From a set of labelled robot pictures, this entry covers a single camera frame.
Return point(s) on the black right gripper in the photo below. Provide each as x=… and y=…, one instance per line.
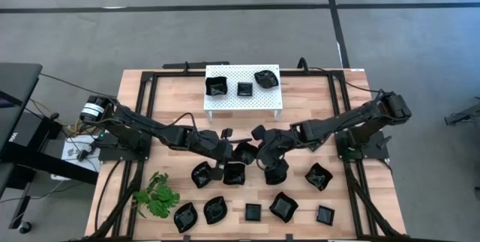
x=273, y=148

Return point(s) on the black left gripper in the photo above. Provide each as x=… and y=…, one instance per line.
x=219, y=148

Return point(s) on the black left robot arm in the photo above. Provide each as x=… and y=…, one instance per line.
x=150, y=127

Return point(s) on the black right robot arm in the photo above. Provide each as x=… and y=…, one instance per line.
x=337, y=122

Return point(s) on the white perforated metal shelf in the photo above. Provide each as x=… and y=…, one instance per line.
x=232, y=101

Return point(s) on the black flat bar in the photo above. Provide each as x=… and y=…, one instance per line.
x=195, y=65

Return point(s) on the green plant in white pot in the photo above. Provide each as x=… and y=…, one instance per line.
x=159, y=201

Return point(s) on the white power strip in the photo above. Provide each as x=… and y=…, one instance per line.
x=71, y=152

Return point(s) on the black desk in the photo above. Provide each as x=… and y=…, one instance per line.
x=18, y=84

